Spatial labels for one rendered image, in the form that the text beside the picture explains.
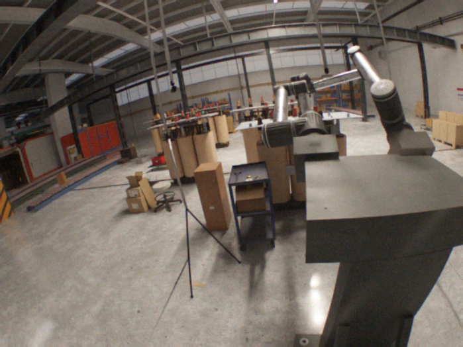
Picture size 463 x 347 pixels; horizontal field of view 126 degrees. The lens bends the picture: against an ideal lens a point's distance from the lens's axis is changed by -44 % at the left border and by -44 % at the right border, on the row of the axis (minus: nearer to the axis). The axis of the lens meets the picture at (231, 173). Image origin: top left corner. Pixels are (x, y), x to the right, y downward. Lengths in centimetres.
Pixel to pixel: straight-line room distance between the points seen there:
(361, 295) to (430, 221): 43
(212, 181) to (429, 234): 241
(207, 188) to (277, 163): 99
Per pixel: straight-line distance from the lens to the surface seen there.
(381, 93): 152
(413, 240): 87
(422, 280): 111
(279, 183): 296
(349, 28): 1218
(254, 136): 444
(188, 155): 486
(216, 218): 296
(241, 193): 215
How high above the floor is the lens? 168
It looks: 19 degrees down
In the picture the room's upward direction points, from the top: 10 degrees counter-clockwise
